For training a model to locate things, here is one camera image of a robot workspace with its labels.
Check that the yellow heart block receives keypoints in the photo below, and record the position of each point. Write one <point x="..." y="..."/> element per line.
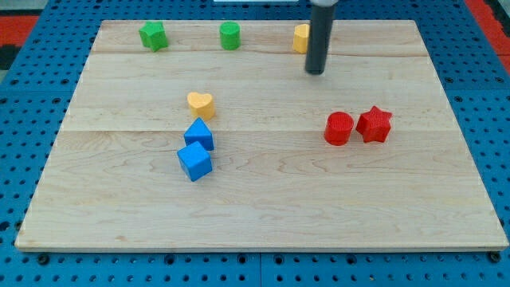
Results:
<point x="201" y="105"/>

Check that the yellow pentagon block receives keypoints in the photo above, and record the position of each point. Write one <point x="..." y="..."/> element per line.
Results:
<point x="300" y="38"/>

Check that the green star block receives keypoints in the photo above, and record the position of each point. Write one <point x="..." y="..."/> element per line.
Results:
<point x="153" y="36"/>

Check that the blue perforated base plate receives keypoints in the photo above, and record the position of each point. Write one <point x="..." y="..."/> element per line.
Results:
<point x="38" y="87"/>

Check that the green cylinder block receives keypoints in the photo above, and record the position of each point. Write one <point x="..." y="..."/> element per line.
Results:
<point x="230" y="35"/>

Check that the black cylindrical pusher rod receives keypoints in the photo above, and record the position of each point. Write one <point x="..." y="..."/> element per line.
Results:
<point x="321" y="20"/>

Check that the red star block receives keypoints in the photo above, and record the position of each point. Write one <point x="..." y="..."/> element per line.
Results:
<point x="374" y="125"/>

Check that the blue cube block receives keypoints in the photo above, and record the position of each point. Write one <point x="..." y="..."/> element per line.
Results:
<point x="195" y="161"/>

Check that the blue triangle block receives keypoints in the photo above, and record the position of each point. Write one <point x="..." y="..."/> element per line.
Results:
<point x="199" y="132"/>

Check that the red cylinder block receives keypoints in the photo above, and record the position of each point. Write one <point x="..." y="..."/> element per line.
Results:
<point x="338" y="128"/>

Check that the wooden board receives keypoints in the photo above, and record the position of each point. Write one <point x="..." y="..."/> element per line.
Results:
<point x="113" y="181"/>

